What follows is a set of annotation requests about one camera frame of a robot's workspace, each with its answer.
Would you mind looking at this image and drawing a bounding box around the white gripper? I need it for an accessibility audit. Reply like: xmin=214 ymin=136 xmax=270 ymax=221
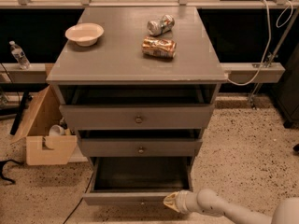
xmin=164 ymin=190 xmax=199 ymax=214

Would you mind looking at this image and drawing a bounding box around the grey bottom drawer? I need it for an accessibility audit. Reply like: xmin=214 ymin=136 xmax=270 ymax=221
xmin=83 ymin=157 xmax=192 ymax=205

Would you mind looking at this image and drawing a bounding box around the grey drawer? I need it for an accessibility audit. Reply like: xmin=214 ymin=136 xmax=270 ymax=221
xmin=83 ymin=157 xmax=192 ymax=205
xmin=60 ymin=105 xmax=214 ymax=130
xmin=78 ymin=129 xmax=202 ymax=157

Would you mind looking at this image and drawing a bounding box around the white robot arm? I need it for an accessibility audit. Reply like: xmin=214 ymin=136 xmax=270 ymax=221
xmin=164 ymin=189 xmax=299 ymax=224

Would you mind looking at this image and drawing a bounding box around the grey top drawer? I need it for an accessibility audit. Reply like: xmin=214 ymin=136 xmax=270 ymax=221
xmin=60 ymin=105 xmax=214 ymax=130

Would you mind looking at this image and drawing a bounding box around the grey middle drawer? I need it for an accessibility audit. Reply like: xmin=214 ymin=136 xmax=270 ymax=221
xmin=78 ymin=129 xmax=202 ymax=157

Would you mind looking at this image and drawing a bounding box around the grey drawer cabinet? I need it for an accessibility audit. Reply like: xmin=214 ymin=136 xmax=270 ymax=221
xmin=46 ymin=6 xmax=228 ymax=161

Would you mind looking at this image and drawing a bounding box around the metal stand pole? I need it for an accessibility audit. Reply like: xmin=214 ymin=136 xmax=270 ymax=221
xmin=248 ymin=7 xmax=299 ymax=109

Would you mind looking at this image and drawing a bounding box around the white cup in box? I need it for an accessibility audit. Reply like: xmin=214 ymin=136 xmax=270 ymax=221
xmin=49 ymin=125 xmax=65 ymax=136

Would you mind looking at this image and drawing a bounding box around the open cardboard box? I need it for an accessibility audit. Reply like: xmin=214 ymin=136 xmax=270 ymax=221
xmin=11 ymin=85 xmax=77 ymax=165

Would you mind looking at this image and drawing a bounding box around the crushed orange soda can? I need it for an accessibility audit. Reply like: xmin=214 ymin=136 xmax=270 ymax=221
xmin=142 ymin=36 xmax=177 ymax=59

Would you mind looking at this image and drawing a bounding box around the dark cabinet at right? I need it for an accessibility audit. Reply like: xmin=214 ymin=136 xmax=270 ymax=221
xmin=271 ymin=44 xmax=299 ymax=128

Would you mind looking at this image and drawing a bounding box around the black object on floor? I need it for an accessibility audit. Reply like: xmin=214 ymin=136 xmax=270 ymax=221
xmin=0 ymin=159 xmax=23 ymax=185

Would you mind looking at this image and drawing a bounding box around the crushed silver green can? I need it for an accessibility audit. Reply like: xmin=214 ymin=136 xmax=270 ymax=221
xmin=147 ymin=14 xmax=175 ymax=36

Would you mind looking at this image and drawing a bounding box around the white bowl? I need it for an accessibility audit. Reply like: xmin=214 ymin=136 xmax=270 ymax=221
xmin=65 ymin=23 xmax=104 ymax=47

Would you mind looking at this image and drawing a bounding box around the clear plastic water bottle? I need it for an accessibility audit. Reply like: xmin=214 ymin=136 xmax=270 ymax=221
xmin=9 ymin=41 xmax=30 ymax=70

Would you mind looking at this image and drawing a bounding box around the black floor cable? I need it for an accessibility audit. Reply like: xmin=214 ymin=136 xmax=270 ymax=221
xmin=62 ymin=175 xmax=94 ymax=224

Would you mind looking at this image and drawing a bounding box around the white cable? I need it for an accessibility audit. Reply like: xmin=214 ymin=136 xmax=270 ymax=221
xmin=226 ymin=0 xmax=295 ymax=87

